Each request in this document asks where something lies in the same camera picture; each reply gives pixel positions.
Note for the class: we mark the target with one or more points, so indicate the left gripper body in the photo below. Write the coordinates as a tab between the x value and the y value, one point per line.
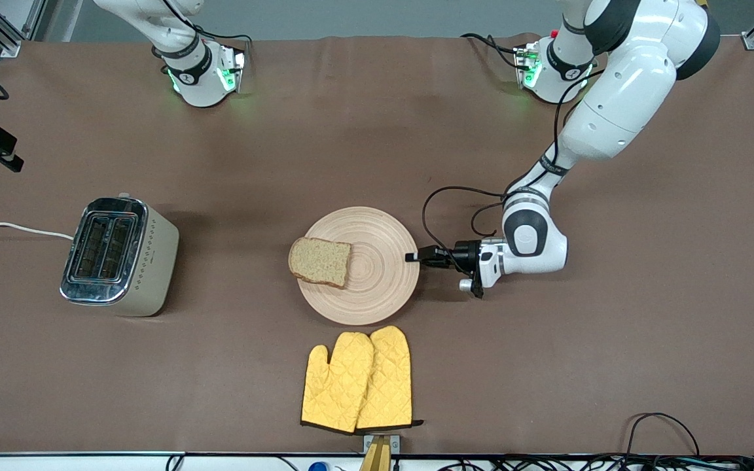
463	252

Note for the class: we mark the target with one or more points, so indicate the round wooden plate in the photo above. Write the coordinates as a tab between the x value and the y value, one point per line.
380	268

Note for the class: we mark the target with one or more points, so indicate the brown toast slice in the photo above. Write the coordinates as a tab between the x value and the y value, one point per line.
321	261

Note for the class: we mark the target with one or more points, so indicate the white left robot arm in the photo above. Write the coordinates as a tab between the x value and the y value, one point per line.
619	98

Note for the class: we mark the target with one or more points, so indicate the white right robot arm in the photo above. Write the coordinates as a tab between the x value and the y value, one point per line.
197	85

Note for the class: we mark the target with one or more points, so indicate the brown table cover sheet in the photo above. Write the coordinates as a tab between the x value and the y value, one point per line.
547	340

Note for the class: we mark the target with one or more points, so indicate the yellow quilted oven mitt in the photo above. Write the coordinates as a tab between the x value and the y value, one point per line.
334	386
390	379

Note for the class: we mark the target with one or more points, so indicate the cream and chrome toaster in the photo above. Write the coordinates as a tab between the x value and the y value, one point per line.
148	261

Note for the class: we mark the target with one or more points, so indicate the blue round object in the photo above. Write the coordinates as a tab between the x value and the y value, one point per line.
318	467

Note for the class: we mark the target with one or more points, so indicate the small metal clamp bracket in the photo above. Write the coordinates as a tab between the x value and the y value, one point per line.
395	445

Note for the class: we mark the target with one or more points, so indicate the metal arm base bracket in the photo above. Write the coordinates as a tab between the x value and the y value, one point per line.
522	59
236	62

